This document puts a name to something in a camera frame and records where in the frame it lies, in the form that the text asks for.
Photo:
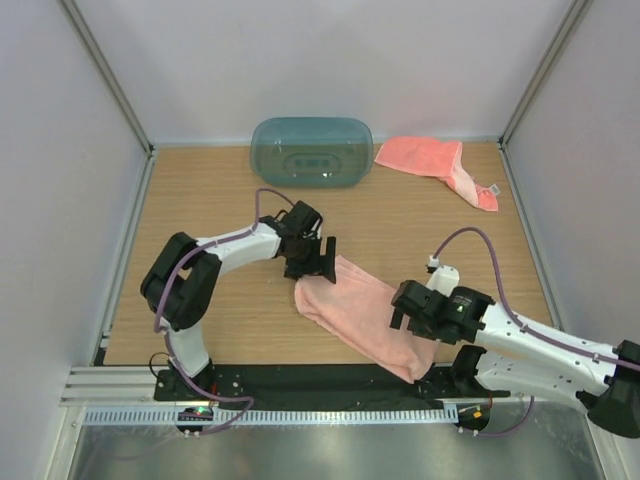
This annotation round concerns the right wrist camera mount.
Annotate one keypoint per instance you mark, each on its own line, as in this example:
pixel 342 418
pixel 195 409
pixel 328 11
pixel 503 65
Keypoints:
pixel 443 278

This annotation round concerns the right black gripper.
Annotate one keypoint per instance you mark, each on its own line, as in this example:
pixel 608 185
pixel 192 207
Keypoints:
pixel 419 329

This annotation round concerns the long pink towel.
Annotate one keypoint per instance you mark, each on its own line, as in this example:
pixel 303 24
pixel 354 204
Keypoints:
pixel 357 310

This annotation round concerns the right aluminium frame post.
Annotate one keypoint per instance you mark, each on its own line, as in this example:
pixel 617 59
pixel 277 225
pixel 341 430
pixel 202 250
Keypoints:
pixel 560 40

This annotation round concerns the left aluminium frame post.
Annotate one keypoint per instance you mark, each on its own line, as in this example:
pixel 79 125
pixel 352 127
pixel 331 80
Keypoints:
pixel 91 45

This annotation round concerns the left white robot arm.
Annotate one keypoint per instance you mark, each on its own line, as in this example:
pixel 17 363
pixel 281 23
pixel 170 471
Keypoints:
pixel 179 286

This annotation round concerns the slotted white cable duct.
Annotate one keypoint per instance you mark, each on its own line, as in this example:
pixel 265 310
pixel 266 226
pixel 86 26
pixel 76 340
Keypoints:
pixel 201 417

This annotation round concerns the aluminium frame post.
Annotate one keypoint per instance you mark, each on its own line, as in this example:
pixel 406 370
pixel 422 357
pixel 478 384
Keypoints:
pixel 91 45
pixel 560 40

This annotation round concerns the teal translucent plastic bin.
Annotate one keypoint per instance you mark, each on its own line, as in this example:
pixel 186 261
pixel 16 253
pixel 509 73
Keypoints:
pixel 311 152

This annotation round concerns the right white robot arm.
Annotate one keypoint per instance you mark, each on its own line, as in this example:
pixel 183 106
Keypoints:
pixel 502 354

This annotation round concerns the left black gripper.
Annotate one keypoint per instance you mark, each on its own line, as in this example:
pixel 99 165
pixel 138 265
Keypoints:
pixel 319 264

